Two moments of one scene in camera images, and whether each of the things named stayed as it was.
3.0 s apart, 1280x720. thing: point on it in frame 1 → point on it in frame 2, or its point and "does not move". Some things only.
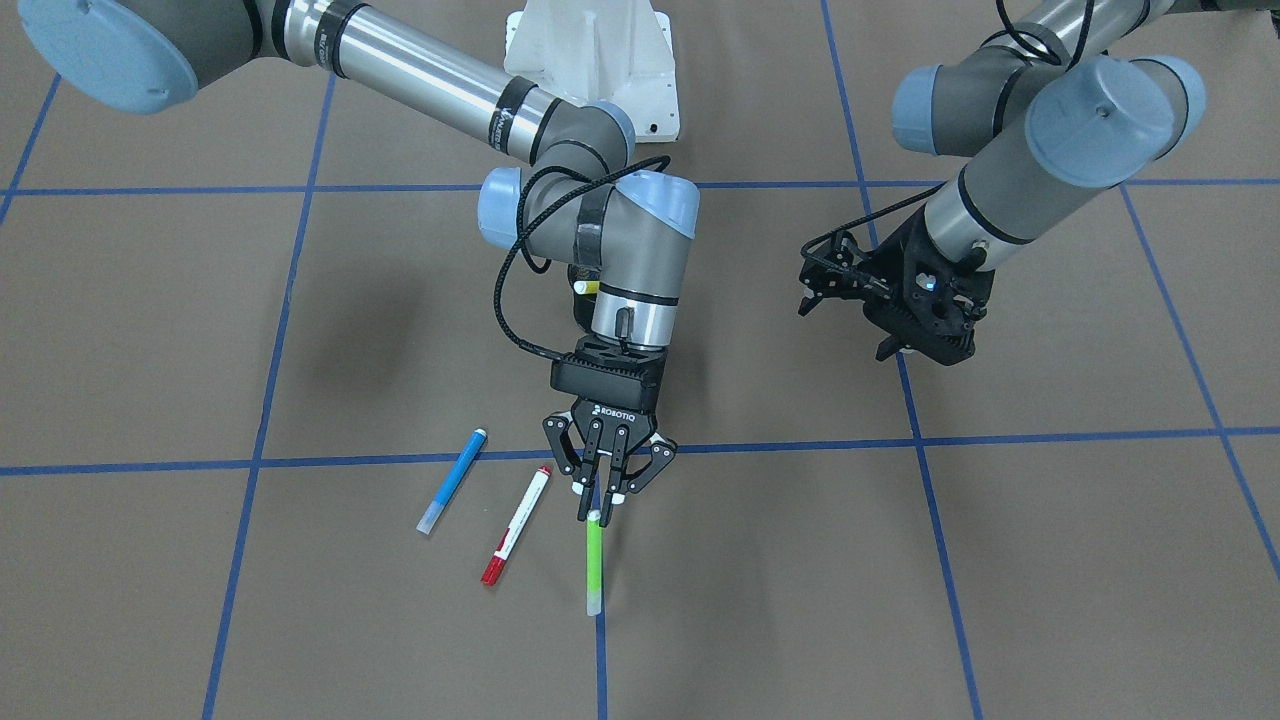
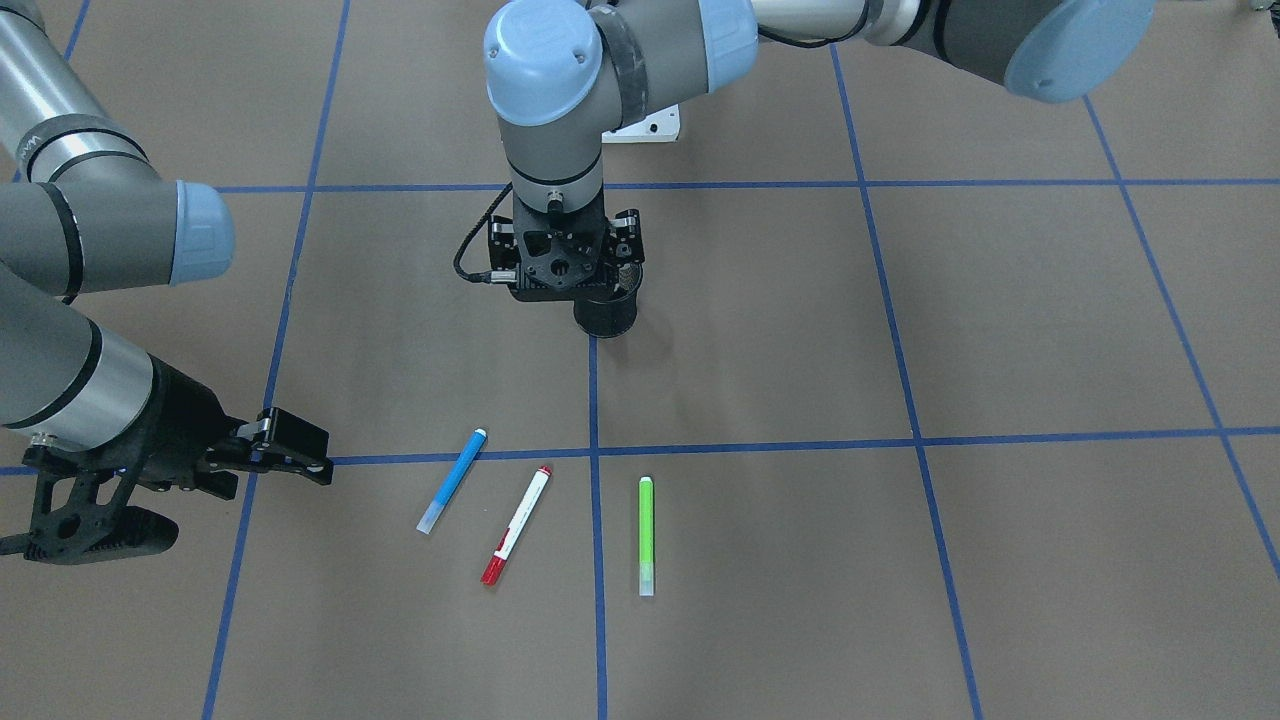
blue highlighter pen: [475, 444] does not move
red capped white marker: [517, 526] does not move
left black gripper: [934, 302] → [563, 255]
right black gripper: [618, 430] → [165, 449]
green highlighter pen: [594, 563] → [646, 536]
